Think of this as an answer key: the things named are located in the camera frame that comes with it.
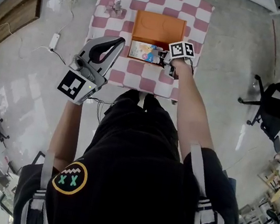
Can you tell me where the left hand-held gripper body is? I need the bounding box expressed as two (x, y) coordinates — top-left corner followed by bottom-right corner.
(54, 45), (113, 110)

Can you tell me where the yellow wooden stool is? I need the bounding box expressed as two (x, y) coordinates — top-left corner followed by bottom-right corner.
(253, 157), (280, 205)

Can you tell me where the person's right forearm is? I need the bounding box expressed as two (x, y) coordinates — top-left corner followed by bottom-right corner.
(158, 58), (228, 165)

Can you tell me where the person's left forearm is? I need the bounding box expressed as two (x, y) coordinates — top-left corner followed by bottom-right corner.
(45, 96), (87, 174)

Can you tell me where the red floor cable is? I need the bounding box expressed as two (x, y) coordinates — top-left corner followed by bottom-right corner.
(262, 19), (280, 78)

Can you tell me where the small colourful package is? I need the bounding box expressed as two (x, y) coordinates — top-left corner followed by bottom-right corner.
(128, 40), (163, 65)

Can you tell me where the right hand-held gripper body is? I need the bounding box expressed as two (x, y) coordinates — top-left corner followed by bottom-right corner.
(156, 38), (197, 81)

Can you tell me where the orange container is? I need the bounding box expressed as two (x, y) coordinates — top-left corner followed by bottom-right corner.
(126, 9), (189, 70)

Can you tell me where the pink artificial flower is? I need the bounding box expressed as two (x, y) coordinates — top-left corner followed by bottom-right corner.
(104, 0), (125, 19)

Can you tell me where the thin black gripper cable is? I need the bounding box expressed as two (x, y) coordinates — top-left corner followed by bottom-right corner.
(84, 95), (115, 126)

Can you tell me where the white floor cable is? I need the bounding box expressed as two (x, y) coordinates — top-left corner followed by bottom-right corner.
(0, 0), (78, 67)

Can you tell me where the grey shoulder strap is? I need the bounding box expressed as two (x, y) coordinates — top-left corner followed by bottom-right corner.
(19, 147), (57, 224)
(177, 142), (241, 224)

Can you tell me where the person's black t-shirt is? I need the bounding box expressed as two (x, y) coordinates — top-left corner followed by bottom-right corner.
(9, 73), (260, 224)

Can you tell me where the white power adapter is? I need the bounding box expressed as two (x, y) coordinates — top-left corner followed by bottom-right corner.
(47, 32), (61, 52)

